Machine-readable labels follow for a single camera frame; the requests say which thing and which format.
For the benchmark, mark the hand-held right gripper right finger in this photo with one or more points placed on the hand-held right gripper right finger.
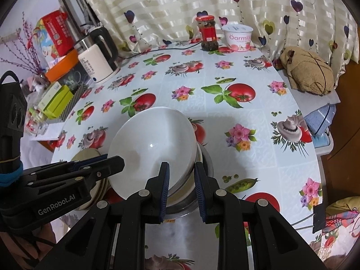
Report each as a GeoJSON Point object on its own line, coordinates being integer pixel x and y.
{"type": "Point", "coordinates": [200, 191]}

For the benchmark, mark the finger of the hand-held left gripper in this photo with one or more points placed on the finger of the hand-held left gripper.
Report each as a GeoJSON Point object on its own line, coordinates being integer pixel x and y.
{"type": "Point", "coordinates": [112, 163]}
{"type": "Point", "coordinates": [78, 174]}

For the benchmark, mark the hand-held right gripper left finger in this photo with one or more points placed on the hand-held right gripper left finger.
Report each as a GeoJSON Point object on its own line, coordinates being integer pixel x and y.
{"type": "Point", "coordinates": [164, 191]}

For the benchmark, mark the white ceramic bowl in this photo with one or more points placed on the white ceramic bowl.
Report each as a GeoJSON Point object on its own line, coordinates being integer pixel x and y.
{"type": "Point", "coordinates": [185, 187]}
{"type": "Point", "coordinates": [152, 137]}

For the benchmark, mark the stainless steel bowl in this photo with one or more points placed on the stainless steel bowl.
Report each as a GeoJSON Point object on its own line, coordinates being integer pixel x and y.
{"type": "Point", "coordinates": [207, 168]}

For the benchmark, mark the person's left hand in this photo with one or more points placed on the person's left hand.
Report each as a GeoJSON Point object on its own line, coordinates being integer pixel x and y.
{"type": "Point", "coordinates": [25, 244]}

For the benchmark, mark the small glass jar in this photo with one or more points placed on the small glass jar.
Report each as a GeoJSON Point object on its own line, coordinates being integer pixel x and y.
{"type": "Point", "coordinates": [36, 123]}

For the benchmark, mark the vegetable flower print tablecloth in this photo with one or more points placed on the vegetable flower print tablecloth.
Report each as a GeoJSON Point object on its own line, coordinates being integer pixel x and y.
{"type": "Point", "coordinates": [253, 152]}

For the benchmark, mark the black white striped box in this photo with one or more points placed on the black white striped box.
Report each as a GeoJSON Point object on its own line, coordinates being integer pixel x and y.
{"type": "Point", "coordinates": [76, 101]}

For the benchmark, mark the lime green box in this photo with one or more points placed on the lime green box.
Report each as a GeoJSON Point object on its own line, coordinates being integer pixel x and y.
{"type": "Point", "coordinates": [59, 104]}

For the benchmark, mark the cream slim box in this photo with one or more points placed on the cream slim box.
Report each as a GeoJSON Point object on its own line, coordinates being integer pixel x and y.
{"type": "Point", "coordinates": [49, 95]}

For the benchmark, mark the kettle power base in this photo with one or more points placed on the kettle power base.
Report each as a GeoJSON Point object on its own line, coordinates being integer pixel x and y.
{"type": "Point", "coordinates": [112, 73]}

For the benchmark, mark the cream electric kettle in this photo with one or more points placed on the cream electric kettle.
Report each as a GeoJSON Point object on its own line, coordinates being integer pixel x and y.
{"type": "Point", "coordinates": [92, 59]}

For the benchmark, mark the orange lid box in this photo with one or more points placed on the orange lid box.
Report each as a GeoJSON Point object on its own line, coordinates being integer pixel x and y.
{"type": "Point", "coordinates": [62, 64]}

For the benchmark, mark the black flat panel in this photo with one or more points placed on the black flat panel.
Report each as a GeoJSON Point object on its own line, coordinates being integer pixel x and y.
{"type": "Point", "coordinates": [320, 216]}

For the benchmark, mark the purple flower branches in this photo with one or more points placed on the purple flower branches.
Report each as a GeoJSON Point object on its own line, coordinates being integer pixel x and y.
{"type": "Point", "coordinates": [28, 50]}

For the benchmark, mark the illustrated cardboard box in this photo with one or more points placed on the illustrated cardboard box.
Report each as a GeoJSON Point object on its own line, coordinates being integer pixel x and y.
{"type": "Point", "coordinates": [42, 45]}

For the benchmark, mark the blue striped towel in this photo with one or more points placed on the blue striped towel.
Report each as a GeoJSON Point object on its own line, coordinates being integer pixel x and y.
{"type": "Point", "coordinates": [317, 118]}

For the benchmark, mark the colourful plaid cloth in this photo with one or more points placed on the colourful plaid cloth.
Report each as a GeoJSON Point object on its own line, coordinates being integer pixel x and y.
{"type": "Point", "coordinates": [340, 219]}

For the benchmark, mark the red cardboard box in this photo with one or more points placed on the red cardboard box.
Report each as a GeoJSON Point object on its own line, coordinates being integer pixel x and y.
{"type": "Point", "coordinates": [57, 31]}

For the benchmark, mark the red lid sauce jar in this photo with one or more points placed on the red lid sauce jar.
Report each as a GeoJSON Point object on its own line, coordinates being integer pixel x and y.
{"type": "Point", "coordinates": [208, 38]}

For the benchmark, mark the white yogurt tub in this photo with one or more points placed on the white yogurt tub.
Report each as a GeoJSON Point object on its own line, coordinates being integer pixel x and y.
{"type": "Point", "coordinates": [237, 40]}

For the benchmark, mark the cream heart print curtain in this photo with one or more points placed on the cream heart print curtain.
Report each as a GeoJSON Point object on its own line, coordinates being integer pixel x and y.
{"type": "Point", "coordinates": [174, 2]}

